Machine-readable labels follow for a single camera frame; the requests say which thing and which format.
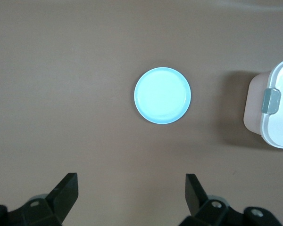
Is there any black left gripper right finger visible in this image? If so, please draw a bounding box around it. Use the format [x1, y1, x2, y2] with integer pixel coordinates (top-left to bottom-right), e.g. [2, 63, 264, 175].
[179, 173, 246, 226]

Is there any white lidded storage box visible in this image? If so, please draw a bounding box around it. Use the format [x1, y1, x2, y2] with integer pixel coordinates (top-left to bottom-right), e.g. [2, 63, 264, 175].
[243, 57, 283, 151]

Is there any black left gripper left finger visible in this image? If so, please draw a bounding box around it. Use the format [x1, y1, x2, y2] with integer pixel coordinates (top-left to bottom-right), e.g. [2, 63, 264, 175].
[7, 172, 79, 226]

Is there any light blue round plate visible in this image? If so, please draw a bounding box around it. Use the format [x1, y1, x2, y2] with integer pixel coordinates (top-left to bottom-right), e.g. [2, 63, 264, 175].
[133, 67, 193, 125]

